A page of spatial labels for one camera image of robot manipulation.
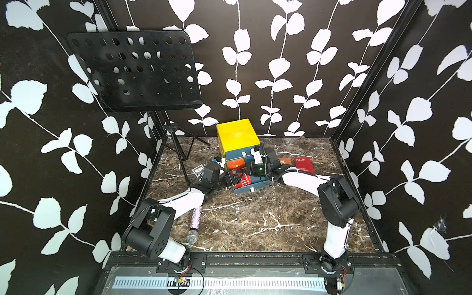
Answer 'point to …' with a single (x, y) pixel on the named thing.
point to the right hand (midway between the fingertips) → (240, 167)
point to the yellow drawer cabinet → (236, 140)
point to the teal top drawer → (243, 153)
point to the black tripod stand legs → (177, 138)
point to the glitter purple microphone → (192, 236)
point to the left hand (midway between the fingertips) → (239, 173)
